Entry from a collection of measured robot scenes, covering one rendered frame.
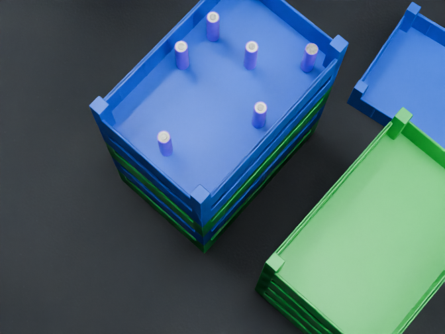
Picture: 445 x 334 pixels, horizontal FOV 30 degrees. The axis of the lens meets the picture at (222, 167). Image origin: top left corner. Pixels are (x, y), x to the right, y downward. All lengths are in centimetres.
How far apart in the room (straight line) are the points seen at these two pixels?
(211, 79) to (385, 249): 35
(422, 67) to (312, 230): 49
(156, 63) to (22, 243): 46
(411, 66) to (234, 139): 52
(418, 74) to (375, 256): 47
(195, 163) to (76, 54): 50
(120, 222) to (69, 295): 15
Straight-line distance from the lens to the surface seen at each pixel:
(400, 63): 159
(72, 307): 147
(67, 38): 160
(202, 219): 117
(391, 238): 124
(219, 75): 120
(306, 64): 118
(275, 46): 122
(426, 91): 158
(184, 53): 115
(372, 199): 125
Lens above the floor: 144
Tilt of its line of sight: 75 degrees down
